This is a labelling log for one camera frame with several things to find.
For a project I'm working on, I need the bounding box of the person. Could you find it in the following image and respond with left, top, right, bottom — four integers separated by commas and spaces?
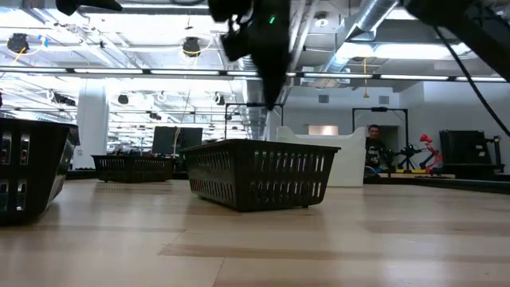
365, 124, 386, 169

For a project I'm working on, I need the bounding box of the white pillar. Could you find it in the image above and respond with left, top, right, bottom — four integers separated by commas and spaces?
73, 78, 110, 171

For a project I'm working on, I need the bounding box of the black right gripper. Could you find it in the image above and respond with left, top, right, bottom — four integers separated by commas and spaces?
206, 0, 292, 112

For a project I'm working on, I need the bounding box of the white plastic bin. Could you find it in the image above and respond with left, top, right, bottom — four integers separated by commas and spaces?
276, 125, 367, 188

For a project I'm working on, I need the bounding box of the black equipment box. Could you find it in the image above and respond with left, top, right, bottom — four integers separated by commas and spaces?
438, 129, 506, 180

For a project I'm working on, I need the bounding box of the silver ventilation duct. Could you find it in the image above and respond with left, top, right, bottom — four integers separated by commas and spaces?
314, 0, 400, 85

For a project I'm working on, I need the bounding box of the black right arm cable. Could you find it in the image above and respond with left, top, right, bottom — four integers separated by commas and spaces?
433, 24, 510, 139

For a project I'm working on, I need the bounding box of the black ceiling cable reel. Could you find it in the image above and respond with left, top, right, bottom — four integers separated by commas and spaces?
182, 36, 202, 57
6, 32, 31, 54

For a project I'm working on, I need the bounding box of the black monitor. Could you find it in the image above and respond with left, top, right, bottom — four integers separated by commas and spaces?
151, 126, 204, 157

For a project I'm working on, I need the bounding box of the black slotted plastic basket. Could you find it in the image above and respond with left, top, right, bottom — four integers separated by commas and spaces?
179, 138, 342, 213
0, 116, 81, 226
91, 154, 177, 184

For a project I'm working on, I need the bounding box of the black gantry frame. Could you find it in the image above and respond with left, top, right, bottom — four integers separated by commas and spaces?
351, 106, 410, 160

